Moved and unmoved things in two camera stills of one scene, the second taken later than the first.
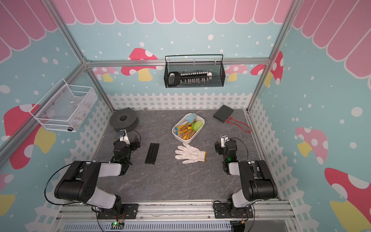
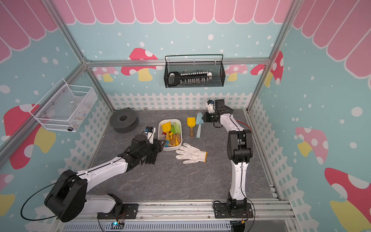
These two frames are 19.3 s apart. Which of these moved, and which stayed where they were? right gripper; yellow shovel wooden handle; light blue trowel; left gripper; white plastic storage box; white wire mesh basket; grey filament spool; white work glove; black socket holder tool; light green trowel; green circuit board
Moved: right gripper; yellow shovel wooden handle; light blue trowel; left gripper; light green trowel; white plastic storage box
Stayed: green circuit board; white work glove; white wire mesh basket; black socket holder tool; grey filament spool
